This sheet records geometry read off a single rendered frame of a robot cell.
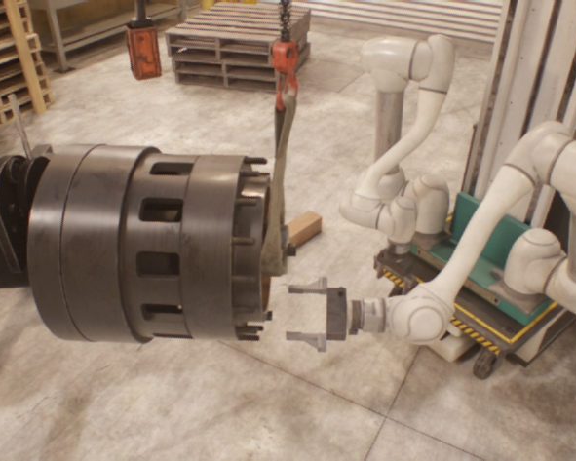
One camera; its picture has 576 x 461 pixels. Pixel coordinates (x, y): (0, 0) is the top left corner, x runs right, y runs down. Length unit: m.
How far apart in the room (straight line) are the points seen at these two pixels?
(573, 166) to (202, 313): 0.97
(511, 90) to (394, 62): 0.47
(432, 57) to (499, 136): 0.48
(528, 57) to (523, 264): 0.72
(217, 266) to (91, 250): 0.30
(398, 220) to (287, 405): 0.84
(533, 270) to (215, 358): 1.31
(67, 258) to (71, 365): 1.17
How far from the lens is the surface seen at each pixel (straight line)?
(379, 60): 1.87
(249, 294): 1.31
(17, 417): 2.36
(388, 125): 2.01
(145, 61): 1.13
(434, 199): 2.14
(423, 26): 6.63
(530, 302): 2.08
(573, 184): 1.43
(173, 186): 1.30
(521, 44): 2.03
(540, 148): 1.47
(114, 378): 2.34
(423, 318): 1.16
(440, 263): 2.21
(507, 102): 2.09
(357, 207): 1.92
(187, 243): 1.24
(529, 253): 1.95
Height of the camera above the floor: 1.76
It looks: 36 degrees down
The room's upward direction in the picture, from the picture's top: straight up
